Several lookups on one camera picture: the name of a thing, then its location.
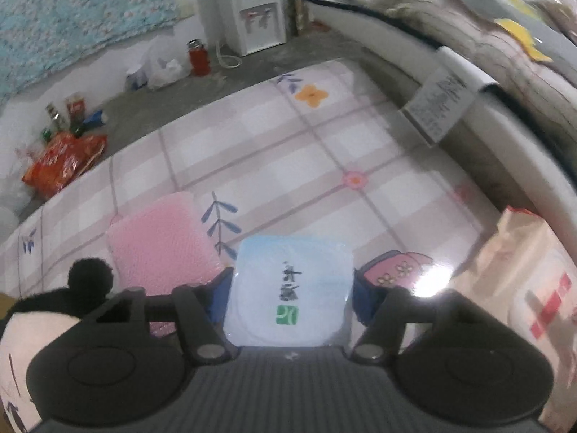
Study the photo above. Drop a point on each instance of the pink folded cloth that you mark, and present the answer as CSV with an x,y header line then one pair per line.
x,y
157,243

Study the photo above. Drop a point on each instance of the patterned wrapped board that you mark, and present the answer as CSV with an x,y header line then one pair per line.
x,y
295,0

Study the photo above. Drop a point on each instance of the grey blanket yellow patches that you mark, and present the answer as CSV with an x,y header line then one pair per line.
x,y
473,4

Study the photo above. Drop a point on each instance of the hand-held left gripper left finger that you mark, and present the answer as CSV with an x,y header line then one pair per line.
x,y
221,288

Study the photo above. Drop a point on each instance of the pink wet wipes pack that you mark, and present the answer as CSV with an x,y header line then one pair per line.
x,y
532,279

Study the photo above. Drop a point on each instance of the clear plastic bag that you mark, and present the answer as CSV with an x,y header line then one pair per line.
x,y
167,72

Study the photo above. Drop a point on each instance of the white plastic bag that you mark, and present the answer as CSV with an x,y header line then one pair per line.
x,y
16,189

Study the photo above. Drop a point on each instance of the red thermos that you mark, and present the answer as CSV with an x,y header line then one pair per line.
x,y
199,61

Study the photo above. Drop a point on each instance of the white water dispenser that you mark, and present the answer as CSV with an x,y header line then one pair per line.
x,y
252,22

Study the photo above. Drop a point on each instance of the small green bottle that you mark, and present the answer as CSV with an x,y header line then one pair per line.
x,y
47,135

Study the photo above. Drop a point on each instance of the bottle with metal cap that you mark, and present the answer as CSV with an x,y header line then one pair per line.
x,y
55,117

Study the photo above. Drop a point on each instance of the pink checked printed bedsheet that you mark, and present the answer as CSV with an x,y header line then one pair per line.
x,y
270,153

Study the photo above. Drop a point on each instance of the doll plush with red dress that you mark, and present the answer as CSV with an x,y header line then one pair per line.
x,y
27,338

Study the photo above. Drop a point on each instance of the red snack bag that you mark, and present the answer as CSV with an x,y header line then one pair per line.
x,y
63,164

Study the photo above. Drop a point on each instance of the turquoise floral cloth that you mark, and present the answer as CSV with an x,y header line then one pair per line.
x,y
76,22

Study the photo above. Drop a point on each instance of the red labelled jar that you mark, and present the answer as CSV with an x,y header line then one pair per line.
x,y
75,110

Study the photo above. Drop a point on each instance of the pale blue square packet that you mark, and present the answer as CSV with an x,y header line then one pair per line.
x,y
288,288

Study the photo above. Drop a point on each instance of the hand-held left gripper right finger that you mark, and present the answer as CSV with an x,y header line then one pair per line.
x,y
363,297

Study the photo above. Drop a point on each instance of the small blue box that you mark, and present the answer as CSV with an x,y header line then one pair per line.
x,y
94,119

